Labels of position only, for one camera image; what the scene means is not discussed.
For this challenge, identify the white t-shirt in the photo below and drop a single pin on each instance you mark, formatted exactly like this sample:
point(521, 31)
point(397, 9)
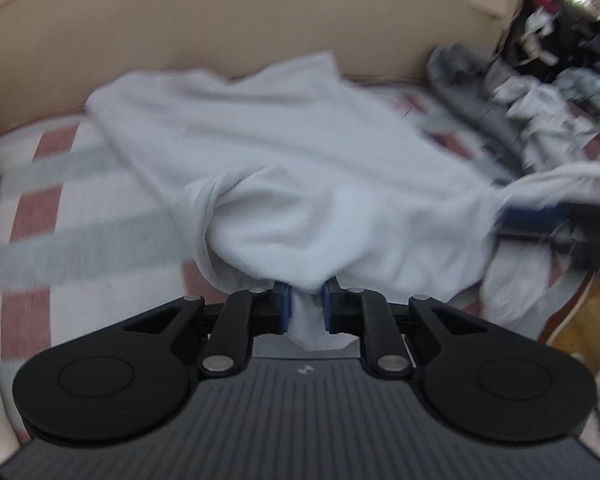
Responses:
point(295, 175)

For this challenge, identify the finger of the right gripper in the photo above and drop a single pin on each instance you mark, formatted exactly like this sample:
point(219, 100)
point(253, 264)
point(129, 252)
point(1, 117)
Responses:
point(544, 220)

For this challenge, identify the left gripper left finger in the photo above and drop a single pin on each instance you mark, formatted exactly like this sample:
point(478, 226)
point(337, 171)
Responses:
point(244, 316)

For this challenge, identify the checkered plush blanket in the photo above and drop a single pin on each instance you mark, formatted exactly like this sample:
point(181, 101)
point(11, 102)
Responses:
point(84, 243)

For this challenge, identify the pile of grey clothes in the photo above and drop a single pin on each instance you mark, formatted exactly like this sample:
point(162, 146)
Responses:
point(535, 104)

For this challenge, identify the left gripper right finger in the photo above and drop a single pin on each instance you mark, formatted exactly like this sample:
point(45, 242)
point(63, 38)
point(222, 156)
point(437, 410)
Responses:
point(366, 314)

